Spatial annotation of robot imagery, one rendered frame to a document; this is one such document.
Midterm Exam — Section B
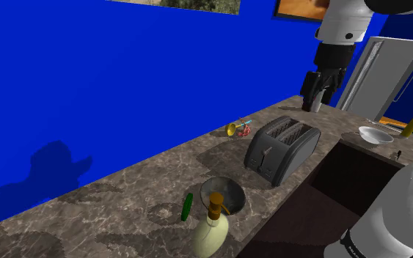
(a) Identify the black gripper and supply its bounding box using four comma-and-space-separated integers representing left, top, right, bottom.
300, 43, 357, 112

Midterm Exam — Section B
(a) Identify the grey steel fridge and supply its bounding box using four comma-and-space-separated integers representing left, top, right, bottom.
335, 35, 413, 122

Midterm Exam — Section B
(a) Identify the dark grey toaster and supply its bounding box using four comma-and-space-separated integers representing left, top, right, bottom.
243, 114, 322, 188

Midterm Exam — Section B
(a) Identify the white bowl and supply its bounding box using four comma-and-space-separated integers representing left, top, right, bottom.
357, 125, 395, 146

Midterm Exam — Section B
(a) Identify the small red figure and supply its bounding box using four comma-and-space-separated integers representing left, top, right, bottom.
236, 124, 252, 138

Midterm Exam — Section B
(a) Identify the dark sink basin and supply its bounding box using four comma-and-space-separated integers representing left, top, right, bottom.
237, 139, 404, 258

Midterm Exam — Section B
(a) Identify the grey metal bowl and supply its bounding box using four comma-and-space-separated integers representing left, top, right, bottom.
200, 176, 246, 216

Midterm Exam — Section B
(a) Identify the green disc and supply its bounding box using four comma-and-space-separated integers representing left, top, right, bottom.
180, 193, 194, 222

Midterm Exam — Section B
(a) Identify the pale yellow soap dispenser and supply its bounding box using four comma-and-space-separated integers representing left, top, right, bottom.
190, 192, 231, 258

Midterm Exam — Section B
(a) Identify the orange wall picture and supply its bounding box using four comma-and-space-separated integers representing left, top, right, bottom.
272, 0, 332, 23

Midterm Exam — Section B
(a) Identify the yellow scoop with cyan handle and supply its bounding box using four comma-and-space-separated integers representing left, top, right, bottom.
225, 119, 253, 138

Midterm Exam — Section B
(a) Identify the wall picture with greenery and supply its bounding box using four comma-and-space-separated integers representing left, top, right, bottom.
106, 0, 241, 16

